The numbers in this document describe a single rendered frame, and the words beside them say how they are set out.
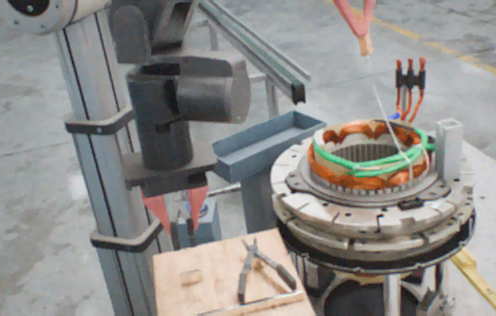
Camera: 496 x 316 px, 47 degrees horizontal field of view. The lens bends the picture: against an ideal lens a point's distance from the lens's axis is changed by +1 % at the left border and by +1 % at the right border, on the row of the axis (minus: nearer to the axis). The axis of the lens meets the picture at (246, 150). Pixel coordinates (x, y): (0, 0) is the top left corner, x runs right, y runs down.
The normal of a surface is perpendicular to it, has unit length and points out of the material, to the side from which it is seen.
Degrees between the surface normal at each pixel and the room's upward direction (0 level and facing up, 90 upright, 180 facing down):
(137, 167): 1
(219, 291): 0
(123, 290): 90
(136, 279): 90
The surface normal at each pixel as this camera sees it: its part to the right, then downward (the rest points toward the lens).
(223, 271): -0.11, -0.88
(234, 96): 0.93, 0.08
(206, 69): -0.37, 0.29
